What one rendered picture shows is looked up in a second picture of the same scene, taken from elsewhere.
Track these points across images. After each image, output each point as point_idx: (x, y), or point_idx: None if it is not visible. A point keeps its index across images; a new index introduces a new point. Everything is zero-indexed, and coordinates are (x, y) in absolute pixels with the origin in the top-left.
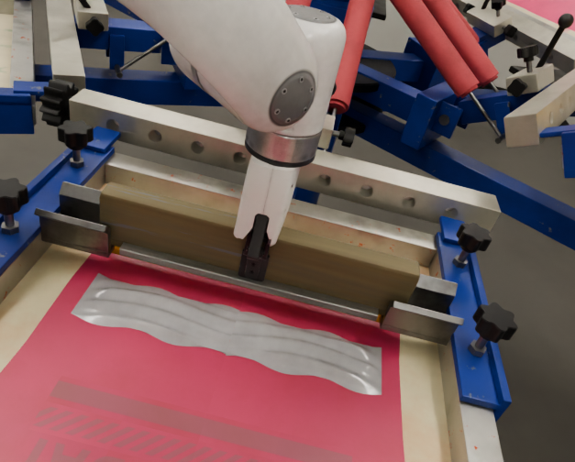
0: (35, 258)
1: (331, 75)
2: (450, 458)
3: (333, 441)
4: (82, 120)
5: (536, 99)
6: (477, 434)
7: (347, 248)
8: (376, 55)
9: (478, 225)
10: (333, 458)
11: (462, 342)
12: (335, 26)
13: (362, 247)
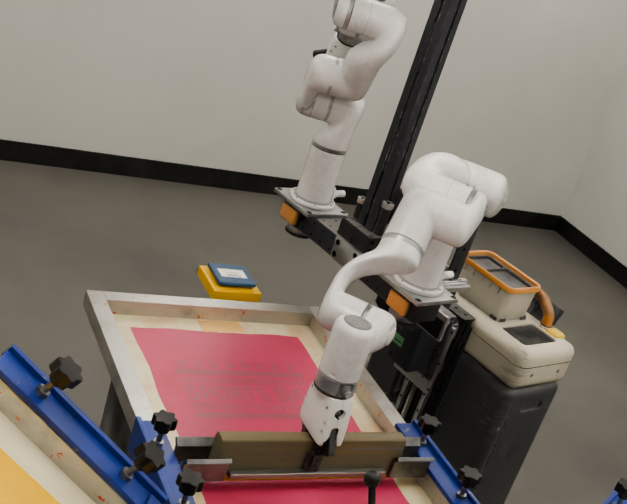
0: None
1: (329, 336)
2: None
3: (207, 421)
4: (477, 479)
5: None
6: (146, 413)
7: (265, 434)
8: None
9: (191, 483)
10: (204, 415)
11: (166, 447)
12: (341, 317)
13: (258, 438)
